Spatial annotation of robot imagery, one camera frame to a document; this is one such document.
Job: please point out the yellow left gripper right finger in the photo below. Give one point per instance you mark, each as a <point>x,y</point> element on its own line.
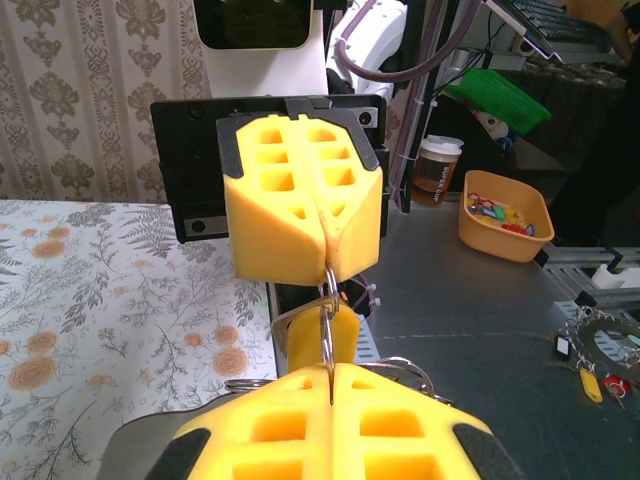
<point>390,415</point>

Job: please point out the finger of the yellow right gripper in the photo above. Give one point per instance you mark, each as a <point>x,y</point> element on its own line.
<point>265,240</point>
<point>360,230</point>

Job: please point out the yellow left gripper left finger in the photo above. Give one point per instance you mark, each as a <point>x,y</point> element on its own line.
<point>280,460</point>

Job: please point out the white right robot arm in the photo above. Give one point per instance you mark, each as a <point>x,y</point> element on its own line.
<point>380,30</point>

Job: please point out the keys with tags pile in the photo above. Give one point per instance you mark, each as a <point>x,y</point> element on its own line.
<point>590,330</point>

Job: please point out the coffee cup with brown sleeve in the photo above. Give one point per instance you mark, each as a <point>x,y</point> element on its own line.
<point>435,170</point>

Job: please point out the orange plastic bin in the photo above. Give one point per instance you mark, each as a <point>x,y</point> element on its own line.
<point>500,247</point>

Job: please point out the colourful toy figure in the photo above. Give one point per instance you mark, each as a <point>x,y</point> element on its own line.
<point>487,125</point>

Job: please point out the black white key tag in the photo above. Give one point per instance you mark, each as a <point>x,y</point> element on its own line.
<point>563,347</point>

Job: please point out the green plastic basket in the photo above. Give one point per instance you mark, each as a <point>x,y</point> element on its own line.
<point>500,95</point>

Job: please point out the yellow key tag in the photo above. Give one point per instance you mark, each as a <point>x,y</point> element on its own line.
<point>591,385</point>

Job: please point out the red key tag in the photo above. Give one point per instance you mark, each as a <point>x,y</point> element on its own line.
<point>616,385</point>

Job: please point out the person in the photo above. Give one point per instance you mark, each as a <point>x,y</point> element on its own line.
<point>600,165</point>

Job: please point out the white plastic block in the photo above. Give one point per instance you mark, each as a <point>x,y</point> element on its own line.
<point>615,277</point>

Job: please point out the black keyboard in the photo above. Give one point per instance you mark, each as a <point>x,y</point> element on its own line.
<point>550,20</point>

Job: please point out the black vertical post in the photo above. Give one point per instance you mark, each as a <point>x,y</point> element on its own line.
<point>425,75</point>

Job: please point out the aluminium extrusion rail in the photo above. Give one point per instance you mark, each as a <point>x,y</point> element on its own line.
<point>575,275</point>

